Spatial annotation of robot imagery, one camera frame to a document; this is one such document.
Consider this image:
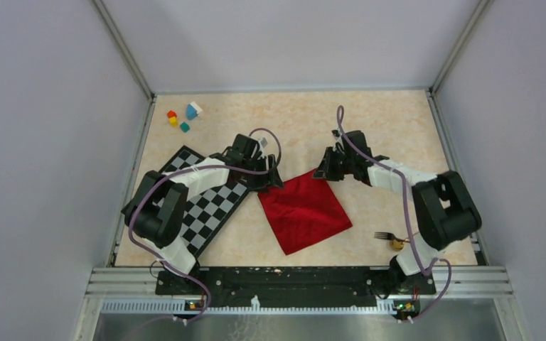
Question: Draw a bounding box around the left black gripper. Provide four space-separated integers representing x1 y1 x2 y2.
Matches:
241 153 284 193

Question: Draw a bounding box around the aluminium frame right post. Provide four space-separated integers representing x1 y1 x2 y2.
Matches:
428 0 494 97

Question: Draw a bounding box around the aluminium frame post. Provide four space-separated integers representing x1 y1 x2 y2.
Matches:
428 0 494 97
90 0 154 102

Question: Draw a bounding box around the red cloth napkin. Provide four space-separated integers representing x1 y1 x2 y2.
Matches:
258 170 353 256

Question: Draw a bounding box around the teal small cube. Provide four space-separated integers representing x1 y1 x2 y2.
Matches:
179 122 191 133

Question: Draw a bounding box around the black white checkerboard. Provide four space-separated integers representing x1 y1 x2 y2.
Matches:
157 144 251 260

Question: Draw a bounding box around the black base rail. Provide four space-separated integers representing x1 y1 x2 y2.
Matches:
155 266 437 309

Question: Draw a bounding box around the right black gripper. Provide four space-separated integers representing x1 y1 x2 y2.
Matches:
311 146 355 182

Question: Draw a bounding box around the blue white block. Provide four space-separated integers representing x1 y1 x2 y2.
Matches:
186 102 203 121

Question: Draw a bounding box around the dark metal fork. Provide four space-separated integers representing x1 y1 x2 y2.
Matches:
374 232 410 244

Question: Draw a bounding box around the white toothed cable tray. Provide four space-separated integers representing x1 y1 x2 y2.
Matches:
100 297 397 315

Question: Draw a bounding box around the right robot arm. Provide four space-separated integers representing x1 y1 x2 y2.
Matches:
314 129 482 293

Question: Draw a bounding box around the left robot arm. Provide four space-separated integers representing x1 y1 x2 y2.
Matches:
122 134 283 294

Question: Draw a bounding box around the aluminium frame left post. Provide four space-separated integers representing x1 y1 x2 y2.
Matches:
90 0 154 102

